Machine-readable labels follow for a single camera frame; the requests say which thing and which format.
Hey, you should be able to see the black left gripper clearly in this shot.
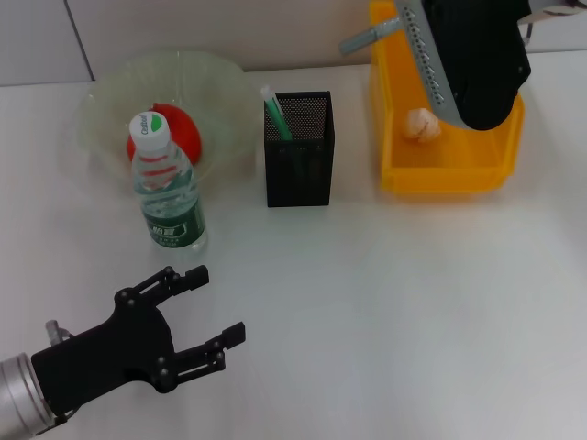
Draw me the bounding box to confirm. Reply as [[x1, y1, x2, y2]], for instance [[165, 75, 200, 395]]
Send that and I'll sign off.
[[30, 264, 248, 414]]

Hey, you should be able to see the clear bottle green label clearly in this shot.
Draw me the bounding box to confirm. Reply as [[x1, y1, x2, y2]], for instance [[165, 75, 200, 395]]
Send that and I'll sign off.
[[127, 111, 210, 252]]

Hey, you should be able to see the red-orange toy fruit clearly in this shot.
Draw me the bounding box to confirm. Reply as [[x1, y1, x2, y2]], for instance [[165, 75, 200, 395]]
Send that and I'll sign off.
[[127, 102, 204, 169]]

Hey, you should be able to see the green white pen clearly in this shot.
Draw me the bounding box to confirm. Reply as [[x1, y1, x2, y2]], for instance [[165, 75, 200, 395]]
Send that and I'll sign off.
[[260, 84, 294, 142]]

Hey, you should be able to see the paper ball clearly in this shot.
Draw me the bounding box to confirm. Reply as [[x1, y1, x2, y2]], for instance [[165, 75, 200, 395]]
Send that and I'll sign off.
[[402, 107, 442, 145]]

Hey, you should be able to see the silver marker pen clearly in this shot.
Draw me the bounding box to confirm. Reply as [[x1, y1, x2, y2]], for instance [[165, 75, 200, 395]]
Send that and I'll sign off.
[[338, 16, 405, 57]]

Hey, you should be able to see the black mesh pen holder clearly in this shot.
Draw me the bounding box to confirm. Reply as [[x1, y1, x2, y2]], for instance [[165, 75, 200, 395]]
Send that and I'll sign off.
[[263, 90, 337, 209]]

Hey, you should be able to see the translucent wavy fruit plate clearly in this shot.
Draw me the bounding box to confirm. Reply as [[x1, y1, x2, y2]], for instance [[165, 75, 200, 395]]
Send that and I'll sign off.
[[75, 49, 258, 184]]

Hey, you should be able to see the yellow plastic bin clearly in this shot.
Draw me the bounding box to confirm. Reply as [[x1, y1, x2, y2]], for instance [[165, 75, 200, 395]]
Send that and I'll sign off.
[[369, 0, 526, 194]]

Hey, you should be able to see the left gripper cable with plugs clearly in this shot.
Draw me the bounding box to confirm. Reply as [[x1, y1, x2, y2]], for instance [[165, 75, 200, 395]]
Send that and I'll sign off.
[[35, 319, 77, 436]]

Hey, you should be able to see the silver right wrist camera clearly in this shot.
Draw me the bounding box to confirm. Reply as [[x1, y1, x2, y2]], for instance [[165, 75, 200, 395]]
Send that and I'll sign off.
[[393, 0, 533, 133]]

